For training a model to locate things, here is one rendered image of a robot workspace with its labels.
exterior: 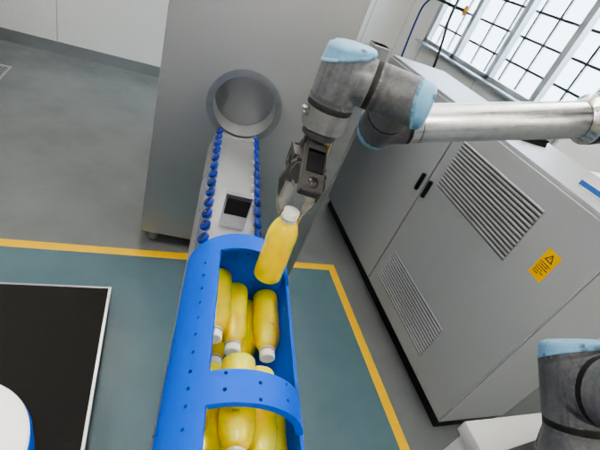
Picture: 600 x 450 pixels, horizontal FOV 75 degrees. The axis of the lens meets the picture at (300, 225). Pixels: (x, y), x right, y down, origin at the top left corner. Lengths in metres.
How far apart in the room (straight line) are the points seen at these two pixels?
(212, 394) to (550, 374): 0.73
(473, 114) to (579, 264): 1.11
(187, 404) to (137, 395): 1.36
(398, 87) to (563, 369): 0.69
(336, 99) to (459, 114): 0.31
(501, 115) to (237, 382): 0.77
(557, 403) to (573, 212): 1.05
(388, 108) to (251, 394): 0.57
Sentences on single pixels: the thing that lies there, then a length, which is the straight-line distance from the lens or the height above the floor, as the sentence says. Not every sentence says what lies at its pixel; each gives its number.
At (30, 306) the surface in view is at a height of 0.15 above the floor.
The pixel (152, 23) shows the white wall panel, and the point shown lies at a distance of 5.25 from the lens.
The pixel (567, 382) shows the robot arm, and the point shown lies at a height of 1.36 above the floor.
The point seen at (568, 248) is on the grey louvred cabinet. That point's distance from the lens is 1.96.
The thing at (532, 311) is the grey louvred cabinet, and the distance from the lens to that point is 2.04.
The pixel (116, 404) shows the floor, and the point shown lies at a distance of 2.12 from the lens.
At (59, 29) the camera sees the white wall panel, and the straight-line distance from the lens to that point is 5.44.
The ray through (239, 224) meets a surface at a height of 0.95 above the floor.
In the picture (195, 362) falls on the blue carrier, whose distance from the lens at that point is 0.82.
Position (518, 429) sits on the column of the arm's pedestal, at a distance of 1.27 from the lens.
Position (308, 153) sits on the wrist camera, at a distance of 0.78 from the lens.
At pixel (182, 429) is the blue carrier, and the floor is 1.19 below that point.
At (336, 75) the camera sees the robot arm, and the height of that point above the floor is 1.72.
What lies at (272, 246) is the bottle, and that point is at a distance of 0.90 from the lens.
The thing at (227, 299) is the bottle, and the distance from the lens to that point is 1.01.
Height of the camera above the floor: 1.88
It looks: 34 degrees down
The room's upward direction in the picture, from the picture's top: 23 degrees clockwise
